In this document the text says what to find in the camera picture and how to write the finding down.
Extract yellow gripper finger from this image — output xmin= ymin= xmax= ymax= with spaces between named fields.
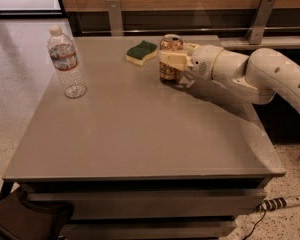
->
xmin=183 ymin=43 xmax=199 ymax=56
xmin=159 ymin=50 xmax=194 ymax=71

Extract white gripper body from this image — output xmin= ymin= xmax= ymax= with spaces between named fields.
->
xmin=190 ymin=45 xmax=223 ymax=80

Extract orange LaCroix soda can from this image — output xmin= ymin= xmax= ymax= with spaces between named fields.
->
xmin=159 ymin=34 xmax=183 ymax=83

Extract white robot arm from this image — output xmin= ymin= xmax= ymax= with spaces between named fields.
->
xmin=159 ymin=43 xmax=300 ymax=114

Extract green and yellow sponge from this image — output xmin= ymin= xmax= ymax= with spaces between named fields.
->
xmin=126 ymin=40 xmax=158 ymax=66

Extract clear plastic water bottle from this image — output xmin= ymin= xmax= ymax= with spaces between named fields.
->
xmin=47 ymin=25 xmax=87 ymax=99

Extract white power strip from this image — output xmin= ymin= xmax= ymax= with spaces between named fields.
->
xmin=255 ymin=196 xmax=300 ymax=212

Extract upper grey drawer front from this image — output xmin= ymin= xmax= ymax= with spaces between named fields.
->
xmin=28 ymin=189 xmax=265 ymax=220

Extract grey drawer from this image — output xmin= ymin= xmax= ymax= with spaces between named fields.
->
xmin=28 ymin=189 xmax=265 ymax=220
xmin=61 ymin=221 xmax=236 ymax=240

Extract lower grey drawer front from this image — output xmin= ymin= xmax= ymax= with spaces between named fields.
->
xmin=61 ymin=221 xmax=236 ymax=240

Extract dark brown chair seat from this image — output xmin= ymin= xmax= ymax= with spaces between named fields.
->
xmin=0 ymin=188 xmax=73 ymax=240

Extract right metal wall bracket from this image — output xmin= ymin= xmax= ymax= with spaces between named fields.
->
xmin=245 ymin=0 xmax=276 ymax=45

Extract metal wall bracket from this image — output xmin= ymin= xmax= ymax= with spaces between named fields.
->
xmin=106 ymin=0 xmax=124 ymax=36
xmin=245 ymin=0 xmax=276 ymax=45

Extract left metal wall bracket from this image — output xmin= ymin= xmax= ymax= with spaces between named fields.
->
xmin=106 ymin=0 xmax=124 ymax=36

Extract horizontal metal rail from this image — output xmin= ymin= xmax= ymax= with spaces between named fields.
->
xmin=79 ymin=26 xmax=300 ymax=36

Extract black power cable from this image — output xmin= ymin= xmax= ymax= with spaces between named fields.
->
xmin=242 ymin=209 xmax=268 ymax=240

